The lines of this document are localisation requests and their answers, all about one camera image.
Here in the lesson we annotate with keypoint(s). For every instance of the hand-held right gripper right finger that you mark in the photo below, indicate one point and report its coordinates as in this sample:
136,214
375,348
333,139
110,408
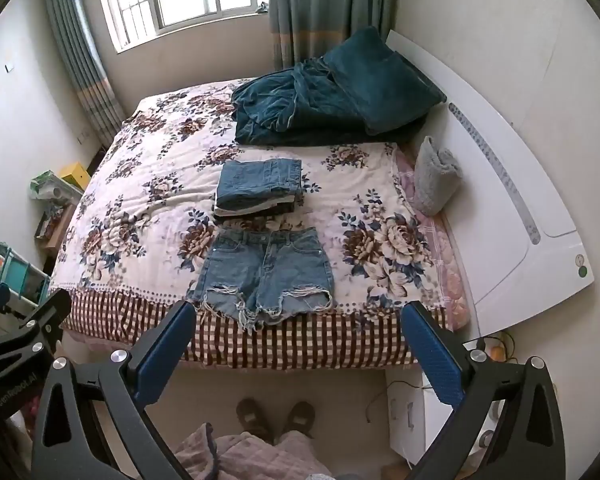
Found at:
430,357

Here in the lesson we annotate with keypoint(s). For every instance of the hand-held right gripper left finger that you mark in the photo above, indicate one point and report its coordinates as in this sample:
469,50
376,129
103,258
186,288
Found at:
166,355

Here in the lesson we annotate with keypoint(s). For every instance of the frayed blue denim shorts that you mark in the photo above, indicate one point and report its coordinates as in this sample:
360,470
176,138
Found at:
265,270

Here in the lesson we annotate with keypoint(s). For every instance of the folded dark pants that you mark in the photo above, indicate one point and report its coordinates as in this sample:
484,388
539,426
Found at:
250,211

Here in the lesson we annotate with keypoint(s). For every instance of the folded blue denim pants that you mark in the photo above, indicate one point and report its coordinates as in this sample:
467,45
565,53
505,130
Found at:
260,177

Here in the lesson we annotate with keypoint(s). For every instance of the teal storage trolley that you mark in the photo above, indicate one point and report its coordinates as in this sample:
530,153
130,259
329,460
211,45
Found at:
15,272

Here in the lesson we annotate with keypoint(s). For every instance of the orange object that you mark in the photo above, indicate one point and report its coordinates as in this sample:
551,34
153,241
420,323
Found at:
497,347

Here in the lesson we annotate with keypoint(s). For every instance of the white cabinet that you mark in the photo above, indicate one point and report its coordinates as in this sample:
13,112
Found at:
415,425

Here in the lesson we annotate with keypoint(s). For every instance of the pink mattress pad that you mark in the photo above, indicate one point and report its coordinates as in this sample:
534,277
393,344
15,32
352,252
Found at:
447,270

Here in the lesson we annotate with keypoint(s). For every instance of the wooden nightstand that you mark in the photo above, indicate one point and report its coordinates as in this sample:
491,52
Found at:
55,227

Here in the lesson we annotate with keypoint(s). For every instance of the person's brown left slipper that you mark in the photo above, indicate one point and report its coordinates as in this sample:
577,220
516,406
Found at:
252,417

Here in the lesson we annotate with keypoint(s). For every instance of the person's brown slipper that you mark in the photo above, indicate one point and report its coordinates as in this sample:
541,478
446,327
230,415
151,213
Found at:
252,417
297,417

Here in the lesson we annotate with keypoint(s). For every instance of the green white plastic bag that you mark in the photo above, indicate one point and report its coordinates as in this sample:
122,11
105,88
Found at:
47,187

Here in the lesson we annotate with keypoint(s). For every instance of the person's pink quilted clothing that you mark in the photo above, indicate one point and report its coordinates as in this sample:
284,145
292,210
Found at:
250,457

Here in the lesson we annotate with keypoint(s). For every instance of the person's brown right slipper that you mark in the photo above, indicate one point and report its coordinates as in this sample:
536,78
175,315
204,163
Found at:
297,417

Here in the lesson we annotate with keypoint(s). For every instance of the yellow box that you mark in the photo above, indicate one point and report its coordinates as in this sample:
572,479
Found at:
76,175

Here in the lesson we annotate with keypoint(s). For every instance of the floral bed sheet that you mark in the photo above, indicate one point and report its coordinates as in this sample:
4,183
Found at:
145,210

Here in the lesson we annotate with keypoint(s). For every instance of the white bed headboard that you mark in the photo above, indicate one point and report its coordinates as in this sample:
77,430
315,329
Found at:
510,220

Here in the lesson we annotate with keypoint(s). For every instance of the grey folded towel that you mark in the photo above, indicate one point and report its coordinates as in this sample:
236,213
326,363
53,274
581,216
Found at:
432,180

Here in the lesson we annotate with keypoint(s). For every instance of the grey striped curtain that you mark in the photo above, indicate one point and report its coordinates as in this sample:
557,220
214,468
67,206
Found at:
320,5
80,60

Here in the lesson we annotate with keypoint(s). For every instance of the teal velvet blanket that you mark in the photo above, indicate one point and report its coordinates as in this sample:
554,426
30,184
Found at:
280,105

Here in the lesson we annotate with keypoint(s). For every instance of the teal velvet pillow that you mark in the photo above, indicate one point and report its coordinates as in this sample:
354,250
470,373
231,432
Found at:
385,80

